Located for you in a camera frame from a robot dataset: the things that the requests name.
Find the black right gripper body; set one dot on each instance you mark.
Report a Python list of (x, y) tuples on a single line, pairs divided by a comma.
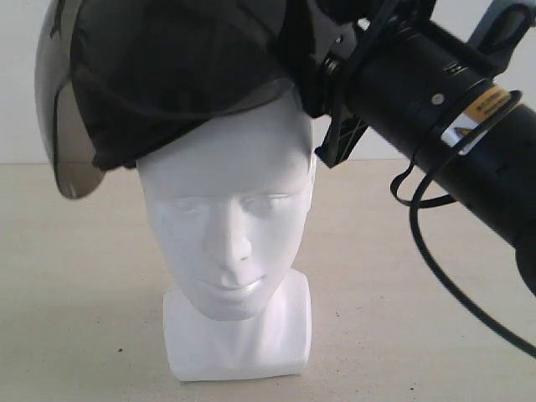
[(346, 128)]

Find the black helmet with visor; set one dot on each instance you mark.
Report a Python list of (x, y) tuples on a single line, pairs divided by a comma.
[(117, 80)]

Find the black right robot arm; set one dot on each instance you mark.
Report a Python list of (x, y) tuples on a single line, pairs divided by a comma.
[(387, 65)]

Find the white mannequin head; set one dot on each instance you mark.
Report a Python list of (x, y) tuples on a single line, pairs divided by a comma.
[(228, 205)]

